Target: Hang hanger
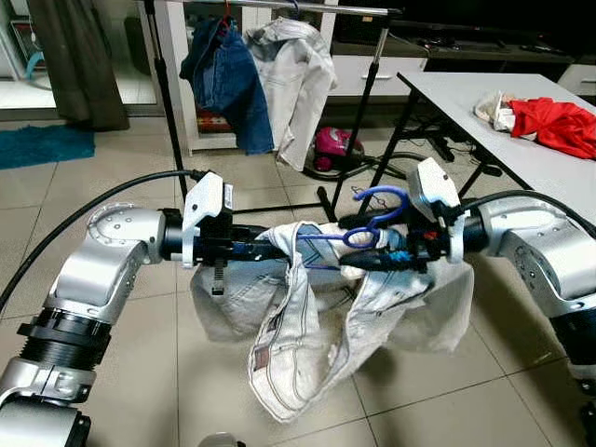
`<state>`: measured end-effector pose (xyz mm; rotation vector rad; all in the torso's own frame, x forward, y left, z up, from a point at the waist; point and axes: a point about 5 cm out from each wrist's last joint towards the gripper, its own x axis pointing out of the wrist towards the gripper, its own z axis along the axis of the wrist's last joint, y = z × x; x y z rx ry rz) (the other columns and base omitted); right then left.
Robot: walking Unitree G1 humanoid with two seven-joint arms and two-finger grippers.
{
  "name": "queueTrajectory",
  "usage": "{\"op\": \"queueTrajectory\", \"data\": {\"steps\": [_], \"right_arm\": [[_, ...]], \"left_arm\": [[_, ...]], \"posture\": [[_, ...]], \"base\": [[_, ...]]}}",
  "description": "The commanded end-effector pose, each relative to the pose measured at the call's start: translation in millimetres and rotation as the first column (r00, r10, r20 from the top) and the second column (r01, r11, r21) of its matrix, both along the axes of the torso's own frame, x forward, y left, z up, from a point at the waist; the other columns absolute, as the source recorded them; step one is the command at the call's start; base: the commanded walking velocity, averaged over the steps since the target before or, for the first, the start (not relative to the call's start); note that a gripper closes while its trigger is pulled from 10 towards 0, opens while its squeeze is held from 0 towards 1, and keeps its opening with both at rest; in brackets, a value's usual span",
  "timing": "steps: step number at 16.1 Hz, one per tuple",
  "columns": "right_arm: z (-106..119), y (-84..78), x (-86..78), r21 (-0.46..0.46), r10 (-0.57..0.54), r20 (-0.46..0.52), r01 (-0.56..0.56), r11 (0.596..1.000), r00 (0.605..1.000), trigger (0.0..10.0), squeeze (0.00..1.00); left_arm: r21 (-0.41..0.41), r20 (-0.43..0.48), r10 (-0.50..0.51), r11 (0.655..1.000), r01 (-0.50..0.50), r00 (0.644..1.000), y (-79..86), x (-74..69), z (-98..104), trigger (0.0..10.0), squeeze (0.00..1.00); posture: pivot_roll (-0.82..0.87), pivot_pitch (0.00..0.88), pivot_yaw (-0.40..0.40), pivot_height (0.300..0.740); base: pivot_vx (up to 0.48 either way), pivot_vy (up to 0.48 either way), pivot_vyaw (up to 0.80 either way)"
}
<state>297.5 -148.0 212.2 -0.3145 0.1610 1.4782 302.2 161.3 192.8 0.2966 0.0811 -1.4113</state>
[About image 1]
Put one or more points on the metal clothes rack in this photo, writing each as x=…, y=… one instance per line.
x=166, y=93

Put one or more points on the blue denim jeans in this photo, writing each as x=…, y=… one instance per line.
x=228, y=84

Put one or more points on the teal floor mat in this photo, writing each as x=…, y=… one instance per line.
x=42, y=147

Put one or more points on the cream white cloth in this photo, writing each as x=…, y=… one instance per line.
x=494, y=112

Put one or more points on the glass sliding door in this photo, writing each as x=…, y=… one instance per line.
x=138, y=56

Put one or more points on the white denim jacket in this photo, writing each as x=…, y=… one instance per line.
x=293, y=84

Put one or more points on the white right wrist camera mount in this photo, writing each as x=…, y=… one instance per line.
x=433, y=186

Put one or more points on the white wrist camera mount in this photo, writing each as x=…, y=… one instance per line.
x=203, y=200
x=433, y=186

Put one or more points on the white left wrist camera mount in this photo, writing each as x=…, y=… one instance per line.
x=203, y=200

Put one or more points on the pink vacuum cleaner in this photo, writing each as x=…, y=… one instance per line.
x=333, y=144

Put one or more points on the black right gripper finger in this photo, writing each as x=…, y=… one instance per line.
x=377, y=223
x=382, y=260

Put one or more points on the white drawer tv stand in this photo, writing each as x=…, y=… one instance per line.
x=354, y=74

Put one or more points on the grey curtain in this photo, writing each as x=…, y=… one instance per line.
x=79, y=65

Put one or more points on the white table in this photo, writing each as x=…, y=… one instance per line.
x=447, y=93

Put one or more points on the blue plastic hanger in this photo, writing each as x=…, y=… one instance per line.
x=386, y=188
x=294, y=9

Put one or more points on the black television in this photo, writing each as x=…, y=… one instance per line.
x=494, y=23

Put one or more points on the red hanger hook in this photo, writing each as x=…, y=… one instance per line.
x=226, y=14

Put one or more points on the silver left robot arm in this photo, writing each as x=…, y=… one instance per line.
x=102, y=251

